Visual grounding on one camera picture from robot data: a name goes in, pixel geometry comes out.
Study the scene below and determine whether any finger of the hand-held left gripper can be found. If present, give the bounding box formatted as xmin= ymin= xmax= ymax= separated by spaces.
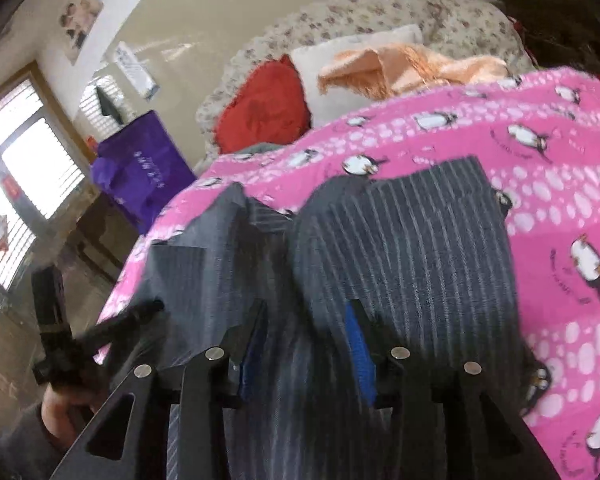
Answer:
xmin=82 ymin=299 xmax=167 ymax=358

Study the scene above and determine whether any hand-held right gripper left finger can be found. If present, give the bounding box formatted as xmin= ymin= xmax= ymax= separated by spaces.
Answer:
xmin=50 ymin=300 xmax=268 ymax=480

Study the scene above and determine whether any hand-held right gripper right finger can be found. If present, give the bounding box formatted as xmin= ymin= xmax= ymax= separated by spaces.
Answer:
xmin=345 ymin=300 xmax=551 ymax=480

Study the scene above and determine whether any grey pinstriped coat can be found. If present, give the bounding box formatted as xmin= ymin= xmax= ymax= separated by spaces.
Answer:
xmin=97 ymin=156 xmax=551 ymax=480

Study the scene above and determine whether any person's left forearm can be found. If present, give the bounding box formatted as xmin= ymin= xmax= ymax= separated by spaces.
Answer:
xmin=0 ymin=402 xmax=78 ymax=480

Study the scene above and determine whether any person's left hand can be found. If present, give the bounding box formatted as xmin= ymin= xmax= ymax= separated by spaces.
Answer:
xmin=40 ymin=385 xmax=112 ymax=453

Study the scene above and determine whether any dark wooden side table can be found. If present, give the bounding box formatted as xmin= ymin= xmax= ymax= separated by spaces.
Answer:
xmin=62 ymin=192 xmax=146 ymax=286

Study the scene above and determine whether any barred window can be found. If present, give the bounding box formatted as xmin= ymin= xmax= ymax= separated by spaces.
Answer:
xmin=0 ymin=60 xmax=93 ymax=361

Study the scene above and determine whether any purple tote bag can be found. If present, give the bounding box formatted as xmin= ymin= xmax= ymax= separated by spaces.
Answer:
xmin=90 ymin=110 xmax=198 ymax=236

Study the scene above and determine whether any dark hanging cloth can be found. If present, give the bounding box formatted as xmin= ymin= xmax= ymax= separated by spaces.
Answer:
xmin=95 ymin=85 xmax=122 ymax=123

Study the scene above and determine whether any red heart-shaped pillow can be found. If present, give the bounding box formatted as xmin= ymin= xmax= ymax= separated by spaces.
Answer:
xmin=215 ymin=55 xmax=312 ymax=155

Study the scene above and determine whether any pink penguin print blanket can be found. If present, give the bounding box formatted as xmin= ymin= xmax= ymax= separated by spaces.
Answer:
xmin=95 ymin=67 xmax=600 ymax=480

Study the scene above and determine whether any white pillow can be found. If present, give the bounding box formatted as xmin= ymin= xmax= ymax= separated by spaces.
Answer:
xmin=290 ymin=24 xmax=425 ymax=127

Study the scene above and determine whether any orange fringed scarf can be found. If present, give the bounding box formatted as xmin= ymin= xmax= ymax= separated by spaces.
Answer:
xmin=317 ymin=44 xmax=511 ymax=100

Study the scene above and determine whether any floral sofa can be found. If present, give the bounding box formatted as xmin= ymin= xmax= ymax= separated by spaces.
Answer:
xmin=195 ymin=0 xmax=533 ymax=161

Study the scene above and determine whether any dark carved wooden cabinet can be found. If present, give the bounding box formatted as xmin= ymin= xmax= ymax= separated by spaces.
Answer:
xmin=492 ymin=0 xmax=600 ymax=91

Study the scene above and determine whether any white lattice wall panel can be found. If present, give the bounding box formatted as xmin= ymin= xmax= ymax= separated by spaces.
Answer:
xmin=77 ymin=79 xmax=126 ymax=133

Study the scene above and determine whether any wall calendar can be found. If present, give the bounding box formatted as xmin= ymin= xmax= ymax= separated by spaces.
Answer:
xmin=114 ymin=42 xmax=160 ymax=101

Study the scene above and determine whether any wall poster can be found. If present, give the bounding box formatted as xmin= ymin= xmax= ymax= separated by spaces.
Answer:
xmin=57 ymin=0 xmax=105 ymax=66

